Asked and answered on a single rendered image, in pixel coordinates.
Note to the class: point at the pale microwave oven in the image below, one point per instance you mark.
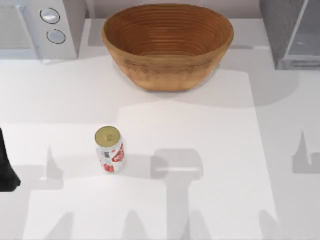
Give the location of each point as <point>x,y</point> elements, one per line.
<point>32,47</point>

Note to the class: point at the brown woven basket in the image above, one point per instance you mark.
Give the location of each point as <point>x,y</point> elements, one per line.
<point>167,37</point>

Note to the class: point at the microwave knob with bright face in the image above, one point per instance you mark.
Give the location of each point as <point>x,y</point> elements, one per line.
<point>49,15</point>

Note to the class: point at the microwave knob with dull face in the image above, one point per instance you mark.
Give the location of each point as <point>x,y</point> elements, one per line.
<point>56,36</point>

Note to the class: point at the red and white can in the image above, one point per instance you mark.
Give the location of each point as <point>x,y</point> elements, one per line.
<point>111,155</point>

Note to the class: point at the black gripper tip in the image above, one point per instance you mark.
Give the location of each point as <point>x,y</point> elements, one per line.
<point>6,170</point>

